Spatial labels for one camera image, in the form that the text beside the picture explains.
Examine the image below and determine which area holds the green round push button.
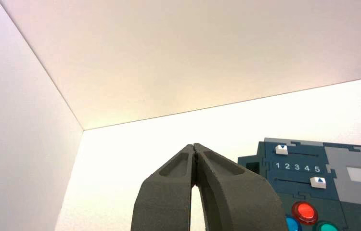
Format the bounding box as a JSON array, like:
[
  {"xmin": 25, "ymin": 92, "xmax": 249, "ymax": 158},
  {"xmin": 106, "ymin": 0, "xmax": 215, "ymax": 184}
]
[{"xmin": 312, "ymin": 220, "xmax": 339, "ymax": 231}]

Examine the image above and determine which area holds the blue round push button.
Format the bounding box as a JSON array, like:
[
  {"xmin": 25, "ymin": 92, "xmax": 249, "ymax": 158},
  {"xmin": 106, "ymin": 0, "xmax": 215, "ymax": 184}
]
[{"xmin": 285, "ymin": 216, "xmax": 302, "ymax": 231}]

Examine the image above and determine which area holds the teal and grey task box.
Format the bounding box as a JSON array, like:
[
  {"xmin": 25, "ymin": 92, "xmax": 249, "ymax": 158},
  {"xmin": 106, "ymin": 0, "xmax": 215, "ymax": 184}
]
[{"xmin": 238, "ymin": 138, "xmax": 361, "ymax": 231}]

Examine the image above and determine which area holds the white slider knob up arrow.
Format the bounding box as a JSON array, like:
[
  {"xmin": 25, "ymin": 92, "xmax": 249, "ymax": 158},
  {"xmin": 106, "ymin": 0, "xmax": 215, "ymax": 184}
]
[{"xmin": 309, "ymin": 177, "xmax": 326, "ymax": 189}]

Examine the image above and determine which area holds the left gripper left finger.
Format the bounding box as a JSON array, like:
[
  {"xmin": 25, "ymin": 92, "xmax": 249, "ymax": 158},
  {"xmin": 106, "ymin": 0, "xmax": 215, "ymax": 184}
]
[{"xmin": 130, "ymin": 144, "xmax": 197, "ymax": 231}]

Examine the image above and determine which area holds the red round push button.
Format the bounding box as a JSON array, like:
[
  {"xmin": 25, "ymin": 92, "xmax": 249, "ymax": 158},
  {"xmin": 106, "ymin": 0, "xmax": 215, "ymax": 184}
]
[{"xmin": 292, "ymin": 201, "xmax": 319, "ymax": 226}]

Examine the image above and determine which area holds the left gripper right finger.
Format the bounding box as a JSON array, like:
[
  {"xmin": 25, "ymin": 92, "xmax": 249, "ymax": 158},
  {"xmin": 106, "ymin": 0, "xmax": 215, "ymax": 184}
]
[{"xmin": 193, "ymin": 143, "xmax": 289, "ymax": 231}]

